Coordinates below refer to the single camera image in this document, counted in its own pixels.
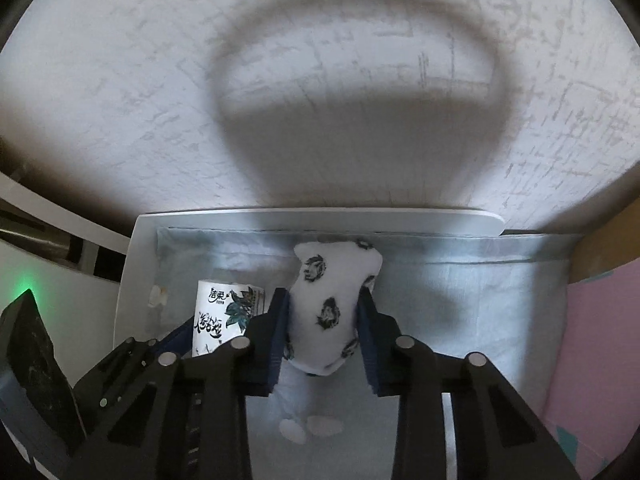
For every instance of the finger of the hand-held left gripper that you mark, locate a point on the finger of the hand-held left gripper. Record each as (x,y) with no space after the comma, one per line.
(177,336)

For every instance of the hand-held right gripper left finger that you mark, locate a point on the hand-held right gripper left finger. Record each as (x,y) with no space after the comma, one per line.
(277,342)

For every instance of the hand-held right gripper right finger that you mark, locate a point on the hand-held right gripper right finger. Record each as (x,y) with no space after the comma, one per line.
(368,342)

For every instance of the white printed tissue pack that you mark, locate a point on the white printed tissue pack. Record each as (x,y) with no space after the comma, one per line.
(217,310)

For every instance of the white patterned sock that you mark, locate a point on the white patterned sock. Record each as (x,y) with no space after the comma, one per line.
(325,285)

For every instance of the clear plastic tray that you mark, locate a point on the clear plastic tray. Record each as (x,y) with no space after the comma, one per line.
(320,218)

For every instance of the pink and teal paper liner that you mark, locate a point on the pink and teal paper liner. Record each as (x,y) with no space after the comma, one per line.
(600,360)

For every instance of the white slatted frame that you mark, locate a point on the white slatted frame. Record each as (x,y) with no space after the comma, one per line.
(50,210)

